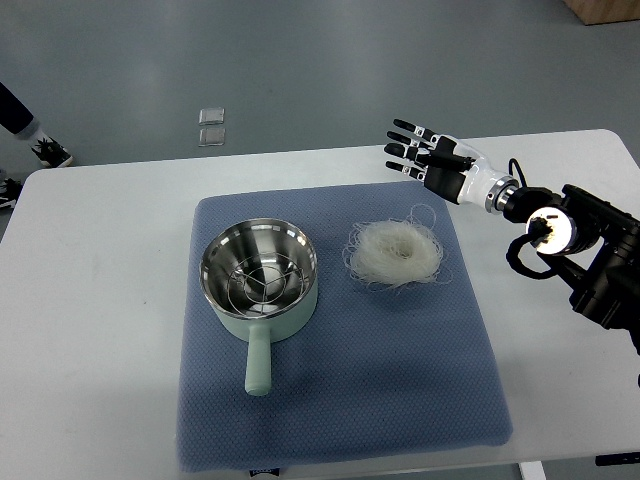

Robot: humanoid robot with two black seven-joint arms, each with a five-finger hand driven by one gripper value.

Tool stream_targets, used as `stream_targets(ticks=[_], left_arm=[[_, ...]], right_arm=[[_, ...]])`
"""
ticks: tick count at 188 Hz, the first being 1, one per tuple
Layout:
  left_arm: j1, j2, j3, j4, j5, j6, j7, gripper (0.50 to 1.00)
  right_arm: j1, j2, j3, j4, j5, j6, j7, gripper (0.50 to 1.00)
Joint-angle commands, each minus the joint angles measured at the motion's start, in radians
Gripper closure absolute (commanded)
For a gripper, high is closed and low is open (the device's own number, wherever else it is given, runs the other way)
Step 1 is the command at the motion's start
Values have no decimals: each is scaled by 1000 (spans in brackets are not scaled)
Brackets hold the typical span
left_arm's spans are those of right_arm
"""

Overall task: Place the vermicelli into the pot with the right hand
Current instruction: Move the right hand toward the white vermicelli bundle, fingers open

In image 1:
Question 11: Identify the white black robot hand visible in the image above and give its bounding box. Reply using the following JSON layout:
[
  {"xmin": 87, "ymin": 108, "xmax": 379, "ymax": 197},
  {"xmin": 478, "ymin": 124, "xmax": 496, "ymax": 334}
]
[{"xmin": 384, "ymin": 119, "xmax": 520, "ymax": 213}]

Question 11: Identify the white vermicelli nest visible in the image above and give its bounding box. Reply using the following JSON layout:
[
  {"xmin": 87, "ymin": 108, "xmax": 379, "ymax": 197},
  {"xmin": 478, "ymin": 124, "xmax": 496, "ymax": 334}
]
[{"xmin": 342, "ymin": 204, "xmax": 453, "ymax": 292}]

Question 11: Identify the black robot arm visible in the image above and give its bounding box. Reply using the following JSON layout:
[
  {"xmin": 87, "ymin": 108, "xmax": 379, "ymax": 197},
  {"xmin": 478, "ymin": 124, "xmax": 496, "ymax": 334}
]
[{"xmin": 499, "ymin": 158, "xmax": 639, "ymax": 347}]

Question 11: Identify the mint green steel pot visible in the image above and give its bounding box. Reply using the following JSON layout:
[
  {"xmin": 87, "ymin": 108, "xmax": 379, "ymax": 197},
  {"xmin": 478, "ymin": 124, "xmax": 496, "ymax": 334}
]
[{"xmin": 200, "ymin": 218, "xmax": 319, "ymax": 396}]

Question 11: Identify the blue textured mat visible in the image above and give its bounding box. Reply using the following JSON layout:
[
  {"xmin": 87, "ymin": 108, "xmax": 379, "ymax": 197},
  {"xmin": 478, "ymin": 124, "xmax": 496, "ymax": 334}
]
[{"xmin": 177, "ymin": 182, "xmax": 512, "ymax": 472}]

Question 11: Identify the brown cardboard box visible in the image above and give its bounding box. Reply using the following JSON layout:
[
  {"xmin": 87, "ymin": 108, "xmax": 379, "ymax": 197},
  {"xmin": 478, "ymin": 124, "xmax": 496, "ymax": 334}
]
[{"xmin": 564, "ymin": 0, "xmax": 639, "ymax": 26}]

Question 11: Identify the upper metal floor plate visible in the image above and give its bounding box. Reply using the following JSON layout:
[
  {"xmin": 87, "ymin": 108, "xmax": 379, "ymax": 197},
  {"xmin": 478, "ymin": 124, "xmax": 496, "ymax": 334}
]
[{"xmin": 199, "ymin": 107, "xmax": 225, "ymax": 125}]

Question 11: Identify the white table leg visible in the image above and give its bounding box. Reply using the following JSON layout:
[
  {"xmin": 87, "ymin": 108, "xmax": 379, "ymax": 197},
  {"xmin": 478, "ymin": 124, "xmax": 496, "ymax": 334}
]
[{"xmin": 518, "ymin": 461, "xmax": 547, "ymax": 480}]

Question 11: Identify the black white sneaker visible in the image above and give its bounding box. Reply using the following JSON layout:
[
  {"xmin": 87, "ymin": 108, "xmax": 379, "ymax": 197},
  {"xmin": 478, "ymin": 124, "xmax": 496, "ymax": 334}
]
[
  {"xmin": 28, "ymin": 129, "xmax": 74, "ymax": 168},
  {"xmin": 0, "ymin": 178, "xmax": 23, "ymax": 210}
]

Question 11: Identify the person's dark trouser leg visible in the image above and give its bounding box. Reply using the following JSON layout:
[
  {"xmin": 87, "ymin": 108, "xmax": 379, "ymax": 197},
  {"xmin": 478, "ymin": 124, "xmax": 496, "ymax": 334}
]
[{"xmin": 0, "ymin": 83, "xmax": 38, "ymax": 139}]

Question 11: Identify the wire steaming rack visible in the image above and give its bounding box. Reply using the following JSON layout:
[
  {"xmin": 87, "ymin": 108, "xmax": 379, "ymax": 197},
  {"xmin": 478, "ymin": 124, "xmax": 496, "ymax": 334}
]
[{"xmin": 227, "ymin": 253, "xmax": 307, "ymax": 318}]

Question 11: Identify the black table side bracket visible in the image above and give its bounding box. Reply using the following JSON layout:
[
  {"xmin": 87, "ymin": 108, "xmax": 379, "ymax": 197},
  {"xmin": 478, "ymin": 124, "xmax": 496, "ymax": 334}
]
[{"xmin": 595, "ymin": 452, "xmax": 640, "ymax": 467}]

